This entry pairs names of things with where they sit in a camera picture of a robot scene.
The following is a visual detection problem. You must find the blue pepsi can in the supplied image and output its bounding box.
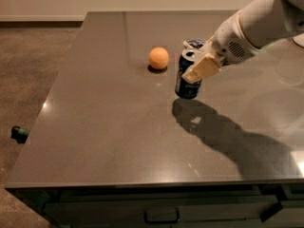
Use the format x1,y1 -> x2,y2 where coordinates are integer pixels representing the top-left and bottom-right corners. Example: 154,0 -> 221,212
175,48 -> 201,100

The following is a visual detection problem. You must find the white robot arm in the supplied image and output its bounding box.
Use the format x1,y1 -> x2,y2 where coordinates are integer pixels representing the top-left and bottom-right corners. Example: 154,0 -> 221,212
182,0 -> 304,84

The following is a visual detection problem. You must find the dark drawer with handle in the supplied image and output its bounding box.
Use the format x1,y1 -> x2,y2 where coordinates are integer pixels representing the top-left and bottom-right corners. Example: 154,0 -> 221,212
44,195 -> 277,228

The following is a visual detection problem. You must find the dark right drawer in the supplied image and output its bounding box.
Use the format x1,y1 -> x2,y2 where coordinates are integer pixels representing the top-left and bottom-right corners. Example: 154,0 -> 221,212
260,183 -> 304,228

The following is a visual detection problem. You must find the green black knob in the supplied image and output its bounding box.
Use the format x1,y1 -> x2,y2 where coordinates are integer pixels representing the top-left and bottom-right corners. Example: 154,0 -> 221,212
10,126 -> 29,143

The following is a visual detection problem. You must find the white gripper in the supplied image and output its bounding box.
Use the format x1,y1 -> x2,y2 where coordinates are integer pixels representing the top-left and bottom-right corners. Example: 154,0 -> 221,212
181,11 -> 260,84

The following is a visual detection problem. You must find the blue crumpled chip bag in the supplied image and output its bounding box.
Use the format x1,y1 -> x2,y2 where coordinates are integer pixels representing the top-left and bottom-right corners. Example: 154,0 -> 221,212
183,39 -> 206,49

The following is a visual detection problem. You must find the orange fruit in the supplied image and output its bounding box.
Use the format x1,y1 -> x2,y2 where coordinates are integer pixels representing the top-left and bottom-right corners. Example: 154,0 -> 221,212
149,47 -> 169,70

